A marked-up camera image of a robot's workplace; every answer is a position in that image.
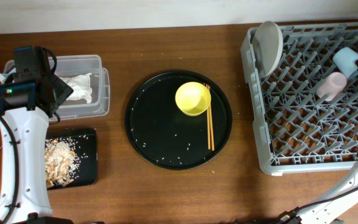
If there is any grey round plate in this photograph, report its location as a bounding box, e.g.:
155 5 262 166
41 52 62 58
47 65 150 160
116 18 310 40
251 21 283 78

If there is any round black serving tray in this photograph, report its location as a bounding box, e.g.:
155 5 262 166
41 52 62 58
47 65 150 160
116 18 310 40
124 70 232 170

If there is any yellow plastic bowl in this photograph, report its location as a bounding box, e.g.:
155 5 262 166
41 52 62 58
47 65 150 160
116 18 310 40
175 82 211 116

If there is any peanut shells and rice waste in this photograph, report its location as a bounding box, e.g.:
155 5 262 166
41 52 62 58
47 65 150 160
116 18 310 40
45 137 80 189

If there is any pink plastic cup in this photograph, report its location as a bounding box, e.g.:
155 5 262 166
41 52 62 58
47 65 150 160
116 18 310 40
316 72 347 101

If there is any white paper napkin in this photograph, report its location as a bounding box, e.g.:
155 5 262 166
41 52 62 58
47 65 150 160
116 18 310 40
62 73 93 104

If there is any wooden chopstick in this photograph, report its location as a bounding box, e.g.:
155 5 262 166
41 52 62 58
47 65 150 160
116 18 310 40
205 84 211 150
208 101 215 151

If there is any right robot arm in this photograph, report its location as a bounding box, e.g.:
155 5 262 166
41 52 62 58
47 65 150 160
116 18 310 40
273 152 358 224

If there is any grey plastic dishwasher rack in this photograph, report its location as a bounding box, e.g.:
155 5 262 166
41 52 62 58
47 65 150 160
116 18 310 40
241 22 358 175

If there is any black rectangular food-waste tray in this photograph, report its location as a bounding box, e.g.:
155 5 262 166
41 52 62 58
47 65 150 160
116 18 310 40
46 128 98 190

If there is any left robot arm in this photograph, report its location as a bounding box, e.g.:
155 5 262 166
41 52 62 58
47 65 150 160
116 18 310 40
0 46 73 223

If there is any light blue plastic cup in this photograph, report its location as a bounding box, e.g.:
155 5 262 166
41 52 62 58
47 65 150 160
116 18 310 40
333 47 358 80

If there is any clear plastic waste bin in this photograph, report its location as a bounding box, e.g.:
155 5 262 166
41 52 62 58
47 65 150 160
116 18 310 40
0 54 111 122

